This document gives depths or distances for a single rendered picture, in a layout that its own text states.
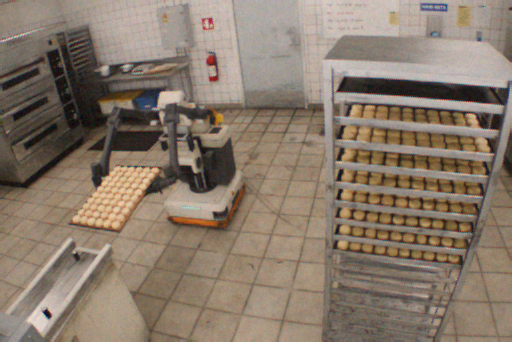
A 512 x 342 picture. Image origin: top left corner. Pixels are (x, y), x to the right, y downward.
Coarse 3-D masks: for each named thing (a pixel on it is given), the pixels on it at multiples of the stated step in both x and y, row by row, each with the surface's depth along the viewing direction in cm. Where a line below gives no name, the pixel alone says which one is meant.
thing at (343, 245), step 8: (336, 248) 159; (344, 248) 157; (352, 248) 155; (360, 248) 156; (368, 248) 153; (376, 248) 152; (384, 248) 151; (392, 248) 151; (392, 256) 149; (400, 256) 148; (408, 256) 147; (416, 256) 144; (424, 256) 144; (432, 256) 142; (440, 256) 141; (448, 256) 142; (456, 256) 140; (456, 264) 138
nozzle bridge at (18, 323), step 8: (0, 312) 110; (0, 320) 107; (8, 320) 107; (16, 320) 107; (0, 328) 103; (8, 328) 104; (16, 328) 104; (24, 328) 104; (32, 328) 106; (0, 336) 100; (8, 336) 101; (16, 336) 101; (24, 336) 102; (32, 336) 105; (40, 336) 109
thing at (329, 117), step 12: (324, 60) 111; (324, 72) 113; (324, 84) 115; (324, 96) 118; (324, 108) 120; (324, 120) 122; (324, 288) 166; (324, 300) 171; (324, 312) 176; (324, 324) 181; (324, 336) 187
